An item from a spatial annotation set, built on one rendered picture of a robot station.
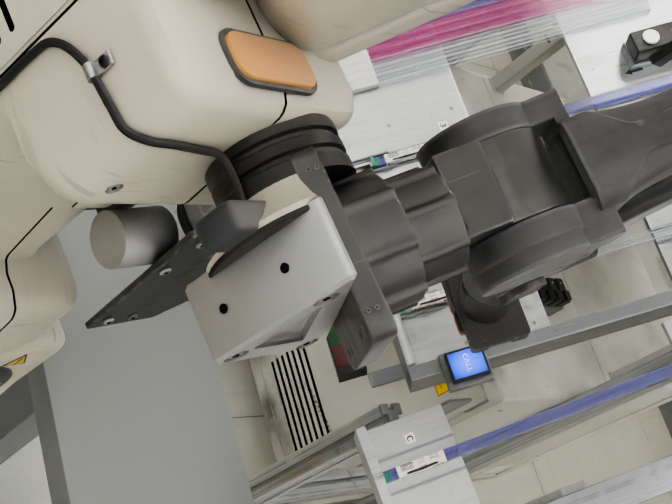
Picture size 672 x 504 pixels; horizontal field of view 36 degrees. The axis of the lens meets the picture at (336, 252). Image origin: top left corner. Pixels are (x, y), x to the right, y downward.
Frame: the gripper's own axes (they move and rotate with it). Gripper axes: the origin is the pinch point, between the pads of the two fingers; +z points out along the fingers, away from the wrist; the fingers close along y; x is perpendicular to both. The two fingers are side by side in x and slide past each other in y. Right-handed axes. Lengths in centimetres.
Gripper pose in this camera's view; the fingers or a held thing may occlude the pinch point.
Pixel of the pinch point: (477, 325)
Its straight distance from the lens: 116.5
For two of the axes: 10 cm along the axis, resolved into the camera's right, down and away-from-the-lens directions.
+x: -9.6, 2.8, -0.8
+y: -2.9, -8.8, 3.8
